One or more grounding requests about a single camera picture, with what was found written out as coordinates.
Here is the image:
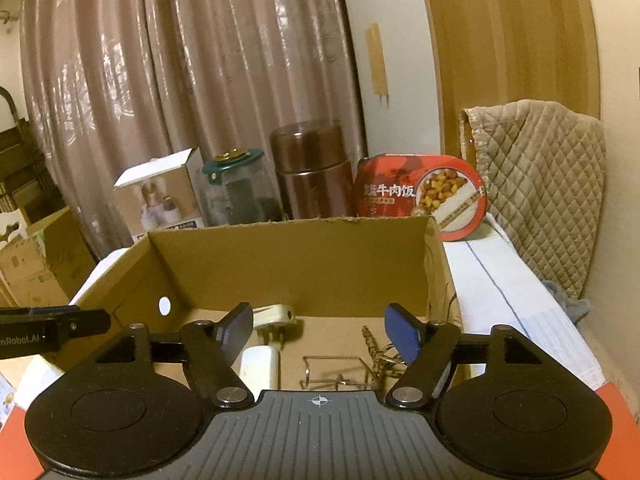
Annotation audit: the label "metal wire rack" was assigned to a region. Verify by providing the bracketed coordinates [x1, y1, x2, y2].
[299, 356, 384, 392]

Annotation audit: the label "brown cardboard box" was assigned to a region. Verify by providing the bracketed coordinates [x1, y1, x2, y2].
[79, 217, 462, 389]

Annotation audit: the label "glass jar with teal lid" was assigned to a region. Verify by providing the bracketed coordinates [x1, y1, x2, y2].
[202, 148, 283, 226]

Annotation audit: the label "white oblong charger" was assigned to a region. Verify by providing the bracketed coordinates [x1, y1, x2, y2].
[240, 344, 280, 400]

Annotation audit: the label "black folding hand trolley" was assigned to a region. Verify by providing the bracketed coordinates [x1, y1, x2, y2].
[0, 88, 65, 223]

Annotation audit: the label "red beef rice meal box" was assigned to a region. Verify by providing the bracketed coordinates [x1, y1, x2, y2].
[354, 154, 487, 242]

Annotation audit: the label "beige curtain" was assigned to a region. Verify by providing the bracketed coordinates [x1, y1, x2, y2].
[21, 0, 366, 256]

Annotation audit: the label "brown thermos container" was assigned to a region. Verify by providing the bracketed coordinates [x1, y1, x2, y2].
[269, 119, 356, 220]

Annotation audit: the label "red Motul cardboard mat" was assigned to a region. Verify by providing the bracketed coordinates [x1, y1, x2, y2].
[0, 382, 640, 480]

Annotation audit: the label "grey cloth beside bed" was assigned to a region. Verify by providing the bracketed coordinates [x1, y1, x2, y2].
[542, 280, 591, 325]

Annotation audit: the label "cream three-pin plug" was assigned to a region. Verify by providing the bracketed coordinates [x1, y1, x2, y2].
[253, 304, 297, 348]

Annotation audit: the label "wooden wall hook strip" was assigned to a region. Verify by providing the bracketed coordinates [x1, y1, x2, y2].
[364, 23, 390, 101]

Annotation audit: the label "quilted beige chair cover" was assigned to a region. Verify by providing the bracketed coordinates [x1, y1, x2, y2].
[459, 100, 606, 299]

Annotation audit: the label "wooden door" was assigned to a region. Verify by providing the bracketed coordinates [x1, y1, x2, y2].
[424, 0, 601, 155]

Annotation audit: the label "white product box with photo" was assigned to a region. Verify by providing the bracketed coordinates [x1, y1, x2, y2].
[113, 148, 205, 242]

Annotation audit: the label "leopard pattern hair clip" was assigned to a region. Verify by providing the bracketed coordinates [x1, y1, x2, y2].
[361, 325, 407, 387]

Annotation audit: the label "stacked flat cardboard boxes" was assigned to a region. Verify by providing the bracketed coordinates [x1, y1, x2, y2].
[1, 207, 96, 308]

